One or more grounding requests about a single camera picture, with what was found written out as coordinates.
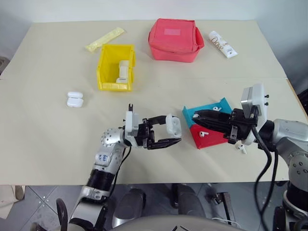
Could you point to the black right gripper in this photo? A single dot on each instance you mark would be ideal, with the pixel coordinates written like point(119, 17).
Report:
point(240, 126)

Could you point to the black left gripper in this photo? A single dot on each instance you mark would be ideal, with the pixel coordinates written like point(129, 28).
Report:
point(145, 133)

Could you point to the white earbud charging case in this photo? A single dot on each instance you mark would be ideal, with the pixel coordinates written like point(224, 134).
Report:
point(75, 101)
point(124, 68)
point(173, 125)

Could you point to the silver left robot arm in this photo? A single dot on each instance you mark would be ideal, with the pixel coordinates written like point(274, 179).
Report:
point(108, 156)

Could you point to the yellow plastic bin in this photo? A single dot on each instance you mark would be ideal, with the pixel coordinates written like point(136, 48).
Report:
point(107, 72)

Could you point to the white earbud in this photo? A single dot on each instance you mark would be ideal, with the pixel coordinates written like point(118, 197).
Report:
point(241, 147)
point(203, 133)
point(217, 108)

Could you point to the red earbud tray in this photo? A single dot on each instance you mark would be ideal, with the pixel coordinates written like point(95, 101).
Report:
point(211, 139)

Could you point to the blue earbud tray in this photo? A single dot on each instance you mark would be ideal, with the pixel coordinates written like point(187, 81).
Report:
point(190, 114)

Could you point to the dark rounded shape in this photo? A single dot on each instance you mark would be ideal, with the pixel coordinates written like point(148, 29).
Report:
point(188, 199)

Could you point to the white Dove tube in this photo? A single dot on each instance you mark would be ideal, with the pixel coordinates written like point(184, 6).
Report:
point(222, 44)

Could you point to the red fabric pouch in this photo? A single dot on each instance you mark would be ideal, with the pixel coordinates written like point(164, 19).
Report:
point(173, 38)

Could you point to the yellow snack packet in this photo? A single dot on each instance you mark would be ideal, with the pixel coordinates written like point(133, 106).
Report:
point(106, 38)

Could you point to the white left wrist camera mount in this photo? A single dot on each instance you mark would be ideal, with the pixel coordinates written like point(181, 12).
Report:
point(130, 122)

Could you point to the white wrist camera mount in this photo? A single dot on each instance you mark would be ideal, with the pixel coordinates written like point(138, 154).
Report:
point(261, 106)
point(130, 122)

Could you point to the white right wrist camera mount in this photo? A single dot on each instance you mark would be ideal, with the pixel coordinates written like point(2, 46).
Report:
point(261, 106)

